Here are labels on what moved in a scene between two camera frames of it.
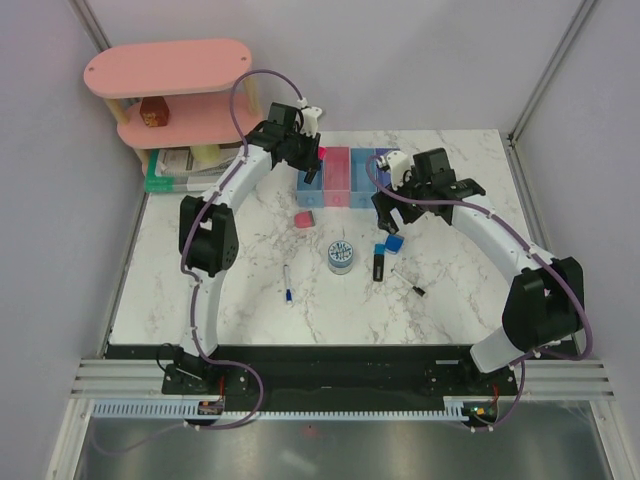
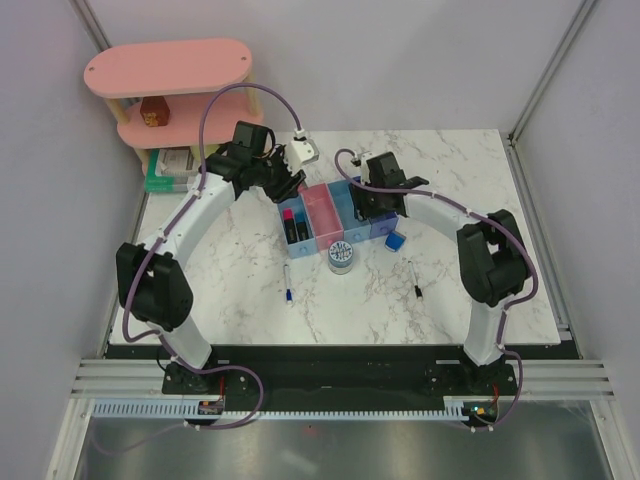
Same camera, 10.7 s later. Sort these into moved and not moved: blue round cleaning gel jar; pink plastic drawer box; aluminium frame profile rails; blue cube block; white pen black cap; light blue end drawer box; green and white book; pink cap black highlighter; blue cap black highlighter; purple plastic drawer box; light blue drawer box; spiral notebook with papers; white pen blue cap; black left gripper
Moved: light blue end drawer box; black left gripper; purple plastic drawer box; blue cap black highlighter; pink plastic drawer box; light blue drawer box; pink cap black highlighter; white pen black cap
Not moved: green and white book; white pen blue cap; spiral notebook with papers; aluminium frame profile rails; blue cube block; blue round cleaning gel jar
